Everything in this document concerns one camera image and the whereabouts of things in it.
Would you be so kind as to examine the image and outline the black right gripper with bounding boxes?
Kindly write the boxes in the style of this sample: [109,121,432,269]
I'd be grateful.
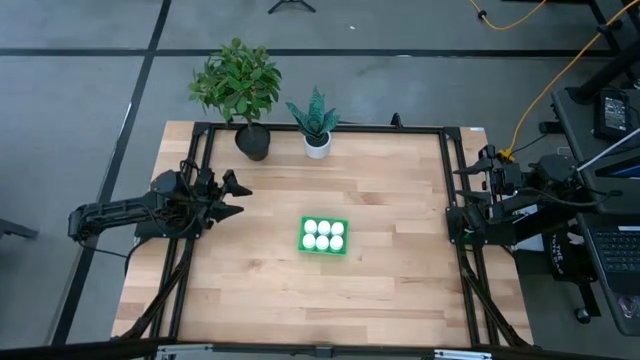
[451,144,527,205]

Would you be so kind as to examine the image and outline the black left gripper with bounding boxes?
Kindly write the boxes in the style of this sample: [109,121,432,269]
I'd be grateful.
[191,166,255,225]

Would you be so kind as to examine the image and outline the green plastic basket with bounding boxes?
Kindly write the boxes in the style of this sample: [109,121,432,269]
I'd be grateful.
[297,215,350,257]

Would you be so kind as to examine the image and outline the white paper sheet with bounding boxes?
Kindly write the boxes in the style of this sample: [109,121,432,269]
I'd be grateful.
[513,202,547,253]

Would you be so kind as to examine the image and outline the dark grey desk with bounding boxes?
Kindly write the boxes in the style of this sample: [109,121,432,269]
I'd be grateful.
[551,85,640,216]

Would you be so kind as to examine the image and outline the black bag white lettering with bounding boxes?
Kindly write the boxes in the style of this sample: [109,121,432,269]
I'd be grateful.
[544,227,599,284]

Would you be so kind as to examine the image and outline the leafy green plant black pot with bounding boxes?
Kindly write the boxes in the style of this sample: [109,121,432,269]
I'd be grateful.
[188,37,283,163]

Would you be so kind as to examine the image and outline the snake plant white pot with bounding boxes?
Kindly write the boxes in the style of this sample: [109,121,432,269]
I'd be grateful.
[285,85,342,160]

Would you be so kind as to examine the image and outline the black power brick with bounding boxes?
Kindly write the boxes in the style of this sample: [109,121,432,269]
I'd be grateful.
[593,88,633,142]

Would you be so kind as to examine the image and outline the black laptop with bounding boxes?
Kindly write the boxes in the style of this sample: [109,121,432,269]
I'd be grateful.
[576,211,640,337]

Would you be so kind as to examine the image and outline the black desk leg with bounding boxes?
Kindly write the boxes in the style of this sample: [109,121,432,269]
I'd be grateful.
[569,34,640,106]

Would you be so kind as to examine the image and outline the black tripod legs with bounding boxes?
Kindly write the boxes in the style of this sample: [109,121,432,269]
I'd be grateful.
[267,0,317,15]

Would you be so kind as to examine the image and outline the black stand foot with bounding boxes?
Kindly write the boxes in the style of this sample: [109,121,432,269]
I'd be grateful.
[0,217,40,241]

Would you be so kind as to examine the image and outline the long yellow extension cable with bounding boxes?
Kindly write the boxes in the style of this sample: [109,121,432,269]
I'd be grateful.
[496,0,640,165]

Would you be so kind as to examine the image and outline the white cable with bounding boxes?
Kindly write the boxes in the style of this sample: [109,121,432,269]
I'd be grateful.
[577,126,640,174]

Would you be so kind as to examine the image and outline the black aluminium table frame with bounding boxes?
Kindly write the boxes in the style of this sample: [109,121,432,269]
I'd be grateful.
[118,119,532,349]

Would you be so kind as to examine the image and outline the short yellow cable black plug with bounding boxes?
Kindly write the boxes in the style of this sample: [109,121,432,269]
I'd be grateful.
[467,0,549,32]

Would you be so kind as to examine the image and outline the black frame bar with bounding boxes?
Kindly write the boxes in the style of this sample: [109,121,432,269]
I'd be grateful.
[0,338,640,360]

